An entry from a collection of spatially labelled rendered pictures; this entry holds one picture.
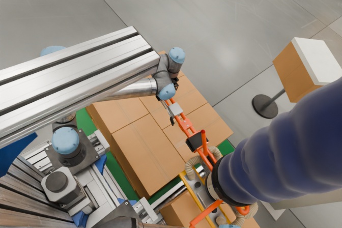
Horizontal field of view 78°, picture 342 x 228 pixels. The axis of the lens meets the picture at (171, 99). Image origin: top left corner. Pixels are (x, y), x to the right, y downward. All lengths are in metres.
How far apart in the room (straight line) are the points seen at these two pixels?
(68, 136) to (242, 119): 2.36
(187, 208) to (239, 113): 1.91
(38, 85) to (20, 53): 2.94
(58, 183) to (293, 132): 0.67
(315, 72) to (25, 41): 3.40
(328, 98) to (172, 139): 1.54
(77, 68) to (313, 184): 0.61
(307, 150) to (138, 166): 1.43
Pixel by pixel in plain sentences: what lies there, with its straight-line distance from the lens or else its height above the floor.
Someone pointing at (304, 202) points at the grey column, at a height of 0.48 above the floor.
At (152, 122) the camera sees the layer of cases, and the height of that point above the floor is 0.54.
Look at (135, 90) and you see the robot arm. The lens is 0.83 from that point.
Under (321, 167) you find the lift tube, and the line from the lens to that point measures 0.60.
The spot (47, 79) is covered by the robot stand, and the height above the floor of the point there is 2.03.
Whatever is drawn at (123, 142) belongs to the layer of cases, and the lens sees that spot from 1.88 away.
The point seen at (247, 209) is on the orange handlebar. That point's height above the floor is 1.29.
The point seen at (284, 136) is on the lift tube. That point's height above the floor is 1.87.
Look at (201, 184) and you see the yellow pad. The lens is 1.23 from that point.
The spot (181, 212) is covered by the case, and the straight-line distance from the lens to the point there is 1.41.
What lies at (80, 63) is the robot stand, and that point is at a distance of 0.37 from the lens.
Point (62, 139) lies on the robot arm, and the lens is 1.15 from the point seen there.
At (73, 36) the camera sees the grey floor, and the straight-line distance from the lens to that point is 3.38.
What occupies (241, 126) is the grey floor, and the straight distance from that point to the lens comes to 2.98.
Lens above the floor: 2.31
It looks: 56 degrees down
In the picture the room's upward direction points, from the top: 23 degrees clockwise
